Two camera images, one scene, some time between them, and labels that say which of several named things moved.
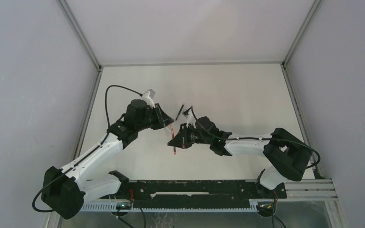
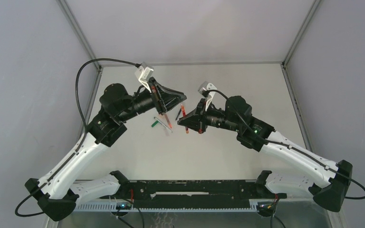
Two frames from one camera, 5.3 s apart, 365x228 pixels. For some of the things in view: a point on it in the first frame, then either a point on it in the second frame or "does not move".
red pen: x=173 y=137 to x=184 y=115
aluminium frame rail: x=317 y=173 does not move
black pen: x=179 y=112 does not move
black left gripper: x=163 y=119 to x=169 y=98
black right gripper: x=181 y=139 to x=197 y=119
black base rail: x=194 y=194 does not move
